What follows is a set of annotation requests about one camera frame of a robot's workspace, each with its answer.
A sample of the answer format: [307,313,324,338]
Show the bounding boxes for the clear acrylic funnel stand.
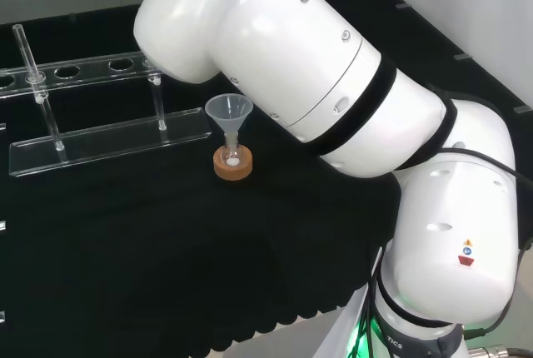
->
[0,23,212,179]

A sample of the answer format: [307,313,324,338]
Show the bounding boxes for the translucent plastic funnel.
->
[204,92,254,147]

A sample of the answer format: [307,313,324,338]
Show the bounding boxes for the cork ring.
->
[212,145,254,182]

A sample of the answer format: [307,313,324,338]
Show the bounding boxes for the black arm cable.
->
[441,147,533,187]

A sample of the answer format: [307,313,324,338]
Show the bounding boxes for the black and green cable bundle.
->
[356,244,386,358]

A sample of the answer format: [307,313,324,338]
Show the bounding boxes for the black cloth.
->
[0,0,533,354]

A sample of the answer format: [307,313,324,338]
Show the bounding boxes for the small round-bottom glass flask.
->
[222,132,243,168]

